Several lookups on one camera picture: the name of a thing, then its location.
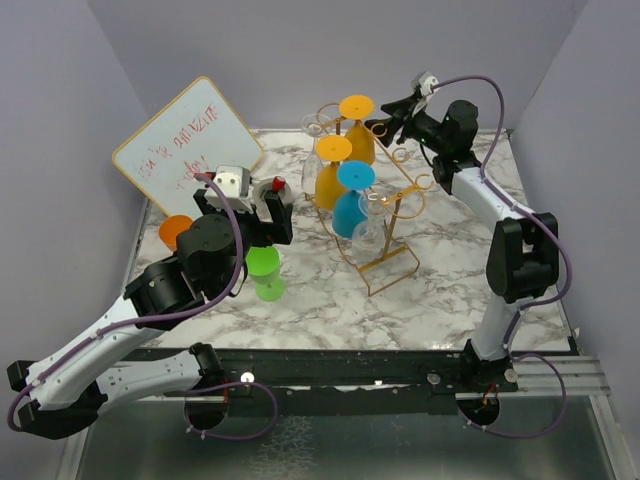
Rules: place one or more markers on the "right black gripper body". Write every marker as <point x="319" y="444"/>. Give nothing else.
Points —
<point x="419" y="126"/>

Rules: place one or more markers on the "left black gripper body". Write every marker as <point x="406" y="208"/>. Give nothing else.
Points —
<point x="258" y="233"/>

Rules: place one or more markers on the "yellow goblet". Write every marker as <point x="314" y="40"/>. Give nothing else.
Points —
<point x="334" y="149"/>
<point x="357" y="108"/>

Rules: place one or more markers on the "blue goblet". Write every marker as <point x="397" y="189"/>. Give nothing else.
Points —
<point x="356" y="176"/>

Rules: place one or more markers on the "clear wine glass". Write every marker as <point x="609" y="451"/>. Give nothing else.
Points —
<point x="315" y="126"/>

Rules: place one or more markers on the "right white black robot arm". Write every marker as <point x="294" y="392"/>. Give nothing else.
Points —
<point x="523" y="259"/>

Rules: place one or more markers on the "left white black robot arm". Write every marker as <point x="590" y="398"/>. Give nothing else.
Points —
<point x="66" y="392"/>

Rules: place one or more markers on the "green goblet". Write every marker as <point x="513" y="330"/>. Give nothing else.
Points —
<point x="263" y="264"/>

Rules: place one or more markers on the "grey holder with marker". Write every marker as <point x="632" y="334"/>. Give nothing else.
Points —
<point x="275" y="184"/>

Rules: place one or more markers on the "orange cup left back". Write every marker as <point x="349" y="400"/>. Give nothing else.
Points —
<point x="171" y="227"/>

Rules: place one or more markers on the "whiteboard with red writing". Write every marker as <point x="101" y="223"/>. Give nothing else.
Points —
<point x="195" y="133"/>

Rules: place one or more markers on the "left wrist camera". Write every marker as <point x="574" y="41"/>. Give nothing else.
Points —
<point x="233" y="181"/>

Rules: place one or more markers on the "gold wire glass rack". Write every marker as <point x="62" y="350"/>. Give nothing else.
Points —
<point x="404" y="199"/>

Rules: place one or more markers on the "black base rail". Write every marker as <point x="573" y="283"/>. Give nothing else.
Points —
<point x="368" y="382"/>

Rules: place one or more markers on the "aluminium extrusion rail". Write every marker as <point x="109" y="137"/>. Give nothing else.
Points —
<point x="582" y="376"/>

